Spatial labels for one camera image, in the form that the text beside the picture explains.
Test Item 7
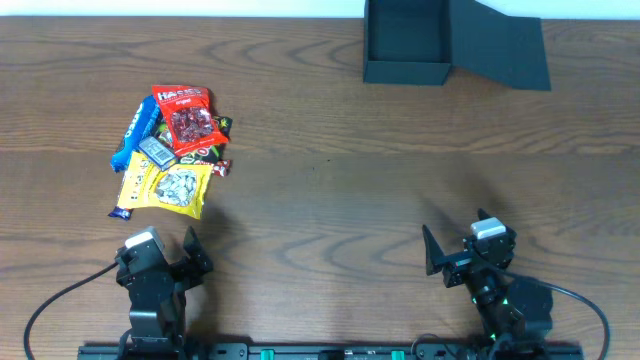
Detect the blue Oreo cookie pack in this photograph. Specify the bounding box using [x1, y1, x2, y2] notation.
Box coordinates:
[110, 95, 161, 173]

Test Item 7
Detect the purple Dairy Milk bar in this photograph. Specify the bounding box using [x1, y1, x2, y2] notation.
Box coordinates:
[108, 206, 133, 221]

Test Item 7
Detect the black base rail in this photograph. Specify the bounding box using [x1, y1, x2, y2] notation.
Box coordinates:
[76, 341, 585, 360]

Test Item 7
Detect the red Hacks candy bag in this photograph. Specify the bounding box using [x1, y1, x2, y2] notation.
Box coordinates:
[152, 85, 229, 156]

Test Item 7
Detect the black Haribo candy bag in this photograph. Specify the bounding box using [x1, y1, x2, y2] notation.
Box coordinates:
[151, 116, 233, 164]

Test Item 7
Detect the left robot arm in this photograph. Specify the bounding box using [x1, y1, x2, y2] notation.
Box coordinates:
[115, 226, 213, 359]

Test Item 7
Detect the yellow Hacks candy bag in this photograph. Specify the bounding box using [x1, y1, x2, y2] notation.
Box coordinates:
[117, 152, 213, 219]

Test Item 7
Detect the small blue silver box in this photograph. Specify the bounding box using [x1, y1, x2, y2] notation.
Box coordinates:
[138, 136, 177, 171]

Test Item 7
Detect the black gift box with lid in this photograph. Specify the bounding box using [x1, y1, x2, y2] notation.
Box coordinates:
[363, 0, 551, 91]

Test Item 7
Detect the red green KitKat bar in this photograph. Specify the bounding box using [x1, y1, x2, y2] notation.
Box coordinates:
[212, 160, 232, 177]

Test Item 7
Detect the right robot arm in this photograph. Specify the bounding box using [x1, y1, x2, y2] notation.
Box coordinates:
[422, 209, 553, 359]

